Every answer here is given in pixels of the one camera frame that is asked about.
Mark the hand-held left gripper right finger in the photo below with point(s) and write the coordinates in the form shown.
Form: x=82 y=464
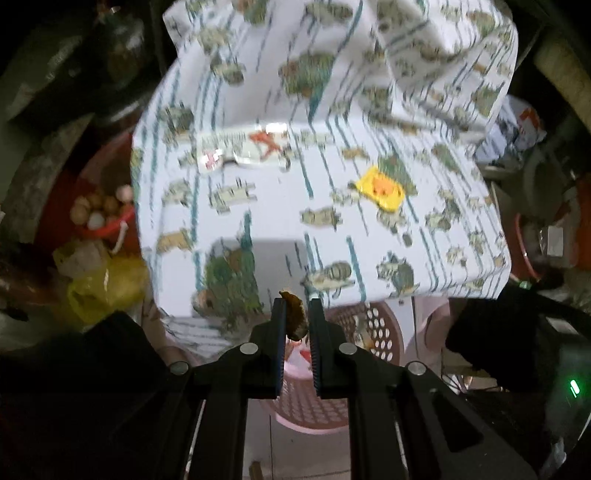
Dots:
x=316 y=346

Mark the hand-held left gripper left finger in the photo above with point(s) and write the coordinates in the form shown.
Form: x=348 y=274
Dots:
x=277 y=346

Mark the brown dried peel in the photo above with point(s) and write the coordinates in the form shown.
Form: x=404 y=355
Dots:
x=295 y=318

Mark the pink perforated plastic basket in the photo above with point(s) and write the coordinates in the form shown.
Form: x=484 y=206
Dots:
x=304 y=410

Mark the pink plastic stool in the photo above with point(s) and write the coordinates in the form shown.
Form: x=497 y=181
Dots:
x=154 y=318
x=431 y=323

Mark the red plastic basin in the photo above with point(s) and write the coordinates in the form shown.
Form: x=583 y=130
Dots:
x=526 y=258

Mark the yellow orange snack wrapper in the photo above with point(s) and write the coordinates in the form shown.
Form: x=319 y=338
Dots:
x=381 y=187

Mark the yellow plastic bag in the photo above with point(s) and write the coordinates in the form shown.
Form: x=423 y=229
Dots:
x=106 y=290

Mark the clear wrapper with red print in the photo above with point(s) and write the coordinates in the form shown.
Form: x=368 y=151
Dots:
x=240 y=147

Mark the red plastic bowl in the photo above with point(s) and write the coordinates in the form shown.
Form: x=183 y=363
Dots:
x=106 y=228

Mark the white plastic bag red print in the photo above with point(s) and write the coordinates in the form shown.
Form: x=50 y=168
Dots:
x=517 y=129

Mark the dark cloth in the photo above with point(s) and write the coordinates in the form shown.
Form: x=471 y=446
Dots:
x=55 y=392

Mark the white printed tablecloth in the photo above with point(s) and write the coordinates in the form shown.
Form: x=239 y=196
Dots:
x=323 y=92

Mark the beige pipe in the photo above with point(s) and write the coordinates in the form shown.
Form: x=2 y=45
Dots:
x=563 y=69

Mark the dark glass jar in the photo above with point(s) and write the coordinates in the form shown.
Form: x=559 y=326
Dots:
x=120 y=50

